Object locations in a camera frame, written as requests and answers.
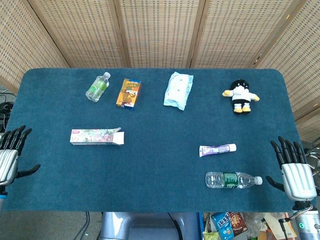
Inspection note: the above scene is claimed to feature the floral toothpaste carton box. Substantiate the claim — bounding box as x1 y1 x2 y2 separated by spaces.
69 126 125 146

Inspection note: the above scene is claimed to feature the black cable under table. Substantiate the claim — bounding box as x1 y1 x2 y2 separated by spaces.
74 211 91 240

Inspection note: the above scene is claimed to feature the blue cookie snack package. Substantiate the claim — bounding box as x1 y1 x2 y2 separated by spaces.
210 212 235 240

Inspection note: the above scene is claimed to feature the light blue wet wipes pack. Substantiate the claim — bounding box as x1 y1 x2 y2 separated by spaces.
163 71 195 111

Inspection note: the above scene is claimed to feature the black floor cable bundle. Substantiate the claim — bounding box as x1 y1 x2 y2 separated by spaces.
0 91 16 131

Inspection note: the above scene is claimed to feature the grey robot torso base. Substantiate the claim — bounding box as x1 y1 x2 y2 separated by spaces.
99 211 201 240

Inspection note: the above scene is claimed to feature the small green label bottle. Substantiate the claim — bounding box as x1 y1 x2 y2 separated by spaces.
85 71 112 103

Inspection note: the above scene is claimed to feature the purple white toothpaste tube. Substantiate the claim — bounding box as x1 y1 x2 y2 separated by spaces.
198 143 238 158

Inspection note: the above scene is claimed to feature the large clear water bottle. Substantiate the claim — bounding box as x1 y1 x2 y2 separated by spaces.
205 171 263 190

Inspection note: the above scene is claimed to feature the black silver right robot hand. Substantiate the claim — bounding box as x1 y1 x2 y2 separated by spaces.
265 136 318 201

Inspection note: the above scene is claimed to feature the woven wooden folding screen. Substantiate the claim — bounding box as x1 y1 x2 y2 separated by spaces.
0 0 320 121

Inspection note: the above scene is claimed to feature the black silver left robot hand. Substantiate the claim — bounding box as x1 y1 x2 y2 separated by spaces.
0 124 41 187

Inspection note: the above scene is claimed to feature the orange juice carton box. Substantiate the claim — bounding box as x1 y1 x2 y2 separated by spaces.
115 78 142 112

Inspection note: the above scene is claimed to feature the crumpled clear plastic bag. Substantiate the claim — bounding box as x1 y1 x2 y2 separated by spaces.
246 213 266 238

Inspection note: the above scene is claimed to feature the blue table cloth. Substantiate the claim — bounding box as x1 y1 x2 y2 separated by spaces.
3 67 305 214

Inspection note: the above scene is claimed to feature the brown cookie snack box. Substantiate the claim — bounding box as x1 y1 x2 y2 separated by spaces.
228 211 249 236

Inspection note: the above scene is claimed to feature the yellow green snack bag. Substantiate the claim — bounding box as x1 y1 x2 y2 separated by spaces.
202 230 220 240

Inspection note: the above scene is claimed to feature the black white plush penguin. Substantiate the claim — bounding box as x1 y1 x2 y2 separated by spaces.
221 78 260 115

